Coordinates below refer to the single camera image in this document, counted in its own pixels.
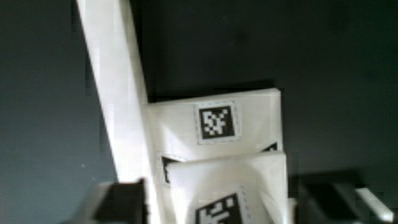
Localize white lamp base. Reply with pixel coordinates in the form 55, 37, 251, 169
148, 89, 292, 224

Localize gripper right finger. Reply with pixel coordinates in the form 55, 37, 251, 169
299, 172, 395, 224

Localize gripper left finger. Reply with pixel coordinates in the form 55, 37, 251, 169
77, 180, 148, 224

